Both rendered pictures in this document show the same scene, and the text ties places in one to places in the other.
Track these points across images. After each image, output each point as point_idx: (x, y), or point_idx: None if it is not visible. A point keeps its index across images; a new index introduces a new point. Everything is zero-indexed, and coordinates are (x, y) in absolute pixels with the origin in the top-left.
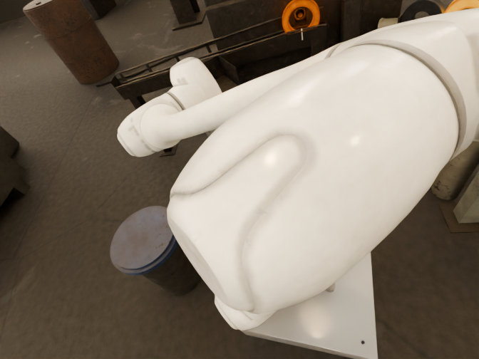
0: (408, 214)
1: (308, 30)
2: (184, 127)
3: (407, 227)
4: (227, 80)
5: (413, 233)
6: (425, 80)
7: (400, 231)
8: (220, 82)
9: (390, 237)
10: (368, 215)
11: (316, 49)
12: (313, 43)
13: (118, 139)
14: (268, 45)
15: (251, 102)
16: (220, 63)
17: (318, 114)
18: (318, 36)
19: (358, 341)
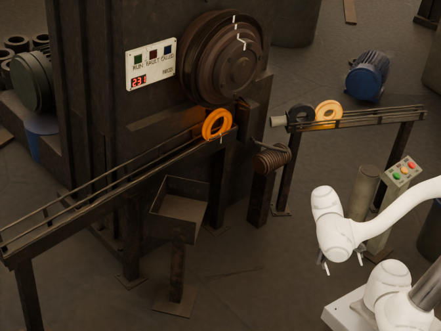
0: (345, 265)
1: (226, 134)
2: (390, 223)
3: (354, 275)
4: (179, 199)
5: (361, 278)
6: None
7: (352, 280)
8: (172, 202)
9: (352, 288)
10: None
11: (229, 148)
12: (228, 144)
13: (341, 251)
14: (195, 154)
15: (419, 199)
16: (168, 182)
17: None
18: (231, 137)
19: (440, 330)
